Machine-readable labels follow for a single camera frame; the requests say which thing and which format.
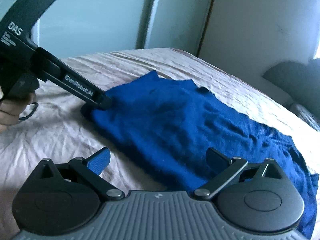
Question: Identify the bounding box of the glossy sliding wardrobe door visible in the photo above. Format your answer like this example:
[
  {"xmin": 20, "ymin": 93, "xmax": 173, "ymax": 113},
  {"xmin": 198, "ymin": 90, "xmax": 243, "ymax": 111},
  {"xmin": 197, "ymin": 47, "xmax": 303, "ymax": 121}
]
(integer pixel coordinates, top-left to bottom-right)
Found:
[{"xmin": 31, "ymin": 0, "xmax": 212, "ymax": 58}]

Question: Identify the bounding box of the dark upholstered headboard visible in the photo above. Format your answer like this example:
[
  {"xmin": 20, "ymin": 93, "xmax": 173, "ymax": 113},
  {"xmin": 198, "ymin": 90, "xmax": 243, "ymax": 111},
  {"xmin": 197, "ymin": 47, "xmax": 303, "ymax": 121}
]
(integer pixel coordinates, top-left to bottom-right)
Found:
[{"xmin": 263, "ymin": 59, "xmax": 319, "ymax": 118}]

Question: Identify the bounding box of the person's left hand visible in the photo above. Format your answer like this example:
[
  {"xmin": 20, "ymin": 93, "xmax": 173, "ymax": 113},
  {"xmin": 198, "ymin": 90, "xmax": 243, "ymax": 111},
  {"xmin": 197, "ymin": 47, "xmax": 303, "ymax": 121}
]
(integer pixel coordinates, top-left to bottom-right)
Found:
[{"xmin": 1, "ymin": 92, "xmax": 36, "ymax": 132}]

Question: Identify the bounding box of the blue knit sweater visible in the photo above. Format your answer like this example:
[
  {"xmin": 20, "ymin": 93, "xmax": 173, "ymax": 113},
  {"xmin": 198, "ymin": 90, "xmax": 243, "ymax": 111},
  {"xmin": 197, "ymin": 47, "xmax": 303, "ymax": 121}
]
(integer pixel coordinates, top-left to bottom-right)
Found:
[{"xmin": 81, "ymin": 71, "xmax": 318, "ymax": 238}]

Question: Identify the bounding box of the dark patterned pillow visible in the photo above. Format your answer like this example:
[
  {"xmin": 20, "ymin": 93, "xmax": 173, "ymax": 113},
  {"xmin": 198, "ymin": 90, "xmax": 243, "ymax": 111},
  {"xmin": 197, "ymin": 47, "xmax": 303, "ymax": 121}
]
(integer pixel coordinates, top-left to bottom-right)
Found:
[{"xmin": 289, "ymin": 103, "xmax": 320, "ymax": 132}]

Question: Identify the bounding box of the pink wrinkled bed sheet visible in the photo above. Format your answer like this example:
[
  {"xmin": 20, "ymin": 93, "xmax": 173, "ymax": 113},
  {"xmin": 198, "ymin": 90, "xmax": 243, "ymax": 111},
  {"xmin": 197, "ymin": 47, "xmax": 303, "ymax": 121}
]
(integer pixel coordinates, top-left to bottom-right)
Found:
[{"xmin": 1, "ymin": 48, "xmax": 319, "ymax": 239}]

